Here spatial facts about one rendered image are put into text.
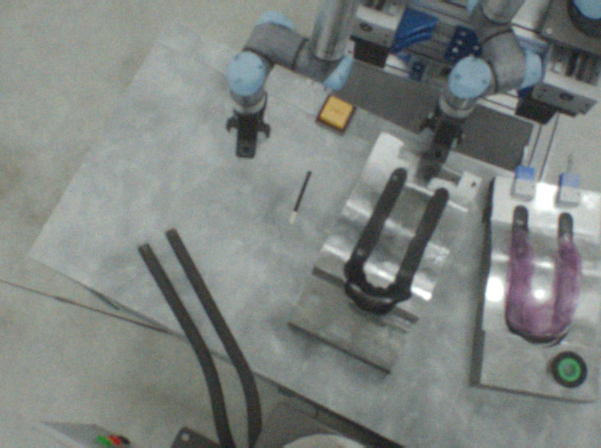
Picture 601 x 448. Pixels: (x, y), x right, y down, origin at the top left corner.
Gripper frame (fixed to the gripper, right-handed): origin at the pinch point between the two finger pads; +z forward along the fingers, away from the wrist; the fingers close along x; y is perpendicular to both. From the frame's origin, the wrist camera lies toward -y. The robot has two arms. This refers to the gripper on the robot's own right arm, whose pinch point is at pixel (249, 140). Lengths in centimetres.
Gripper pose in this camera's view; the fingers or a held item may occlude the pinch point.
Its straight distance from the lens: 193.5
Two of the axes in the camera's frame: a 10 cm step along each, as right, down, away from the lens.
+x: -9.9, -1.5, 0.1
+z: -0.3, 2.5, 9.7
